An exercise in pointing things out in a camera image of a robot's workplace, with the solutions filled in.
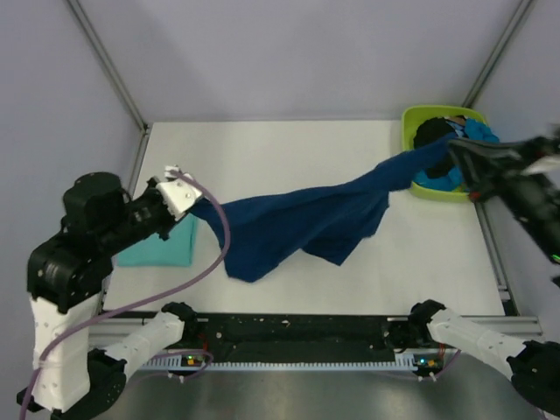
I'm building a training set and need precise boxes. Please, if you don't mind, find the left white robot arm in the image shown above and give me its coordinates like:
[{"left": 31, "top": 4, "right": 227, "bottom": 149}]
[{"left": 17, "top": 167, "right": 201, "bottom": 419}]

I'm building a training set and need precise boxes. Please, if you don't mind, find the bright blue t-shirt in basket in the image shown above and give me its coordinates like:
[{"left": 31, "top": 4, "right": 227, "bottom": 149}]
[{"left": 415, "top": 115, "right": 500, "bottom": 192}]

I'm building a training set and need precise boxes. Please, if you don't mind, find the black t-shirt in basket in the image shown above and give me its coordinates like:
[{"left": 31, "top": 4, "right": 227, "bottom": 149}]
[{"left": 413, "top": 116, "right": 466, "bottom": 179}]

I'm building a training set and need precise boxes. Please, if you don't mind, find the aluminium extrusion rail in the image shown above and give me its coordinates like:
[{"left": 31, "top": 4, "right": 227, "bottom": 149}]
[{"left": 466, "top": 316, "right": 543, "bottom": 340}]

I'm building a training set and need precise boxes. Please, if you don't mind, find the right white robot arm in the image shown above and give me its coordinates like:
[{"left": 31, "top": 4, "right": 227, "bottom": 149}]
[{"left": 408, "top": 136, "right": 559, "bottom": 416}]

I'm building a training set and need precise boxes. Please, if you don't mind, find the folded teal t-shirt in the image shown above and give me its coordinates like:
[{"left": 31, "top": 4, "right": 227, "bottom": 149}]
[{"left": 116, "top": 215, "right": 198, "bottom": 268}]

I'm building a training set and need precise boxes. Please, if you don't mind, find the left aluminium frame post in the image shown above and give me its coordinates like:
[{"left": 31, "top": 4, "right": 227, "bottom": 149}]
[{"left": 64, "top": 0, "right": 149, "bottom": 134}]

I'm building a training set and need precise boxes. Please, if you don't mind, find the aluminium frame post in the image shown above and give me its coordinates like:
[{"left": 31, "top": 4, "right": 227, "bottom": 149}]
[
  {"left": 64, "top": 0, "right": 149, "bottom": 134},
  {"left": 461, "top": 0, "right": 537, "bottom": 109}
]

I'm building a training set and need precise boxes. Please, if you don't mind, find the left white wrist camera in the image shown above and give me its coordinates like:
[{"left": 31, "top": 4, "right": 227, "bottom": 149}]
[{"left": 156, "top": 165, "right": 203, "bottom": 221}]

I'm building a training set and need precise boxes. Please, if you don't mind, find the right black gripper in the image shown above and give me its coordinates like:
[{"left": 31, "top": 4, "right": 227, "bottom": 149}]
[{"left": 442, "top": 130, "right": 560, "bottom": 262}]

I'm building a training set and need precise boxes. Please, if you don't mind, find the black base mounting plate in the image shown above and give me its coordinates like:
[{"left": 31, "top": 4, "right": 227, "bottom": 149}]
[{"left": 193, "top": 313, "right": 438, "bottom": 364}]

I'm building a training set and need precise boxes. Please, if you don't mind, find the right aluminium frame post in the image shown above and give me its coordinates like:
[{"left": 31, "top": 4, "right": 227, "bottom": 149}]
[{"left": 461, "top": 0, "right": 537, "bottom": 109}]

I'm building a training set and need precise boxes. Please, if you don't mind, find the grey slotted cable duct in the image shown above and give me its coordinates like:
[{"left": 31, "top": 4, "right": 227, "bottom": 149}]
[{"left": 143, "top": 352, "right": 438, "bottom": 373}]

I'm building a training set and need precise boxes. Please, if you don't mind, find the lime green plastic basket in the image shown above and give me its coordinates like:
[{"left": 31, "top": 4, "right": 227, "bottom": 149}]
[{"left": 401, "top": 104, "right": 487, "bottom": 203}]

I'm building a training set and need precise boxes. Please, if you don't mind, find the dark blue printed t-shirt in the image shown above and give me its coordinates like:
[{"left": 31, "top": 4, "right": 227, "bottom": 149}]
[{"left": 192, "top": 134, "right": 453, "bottom": 283}]

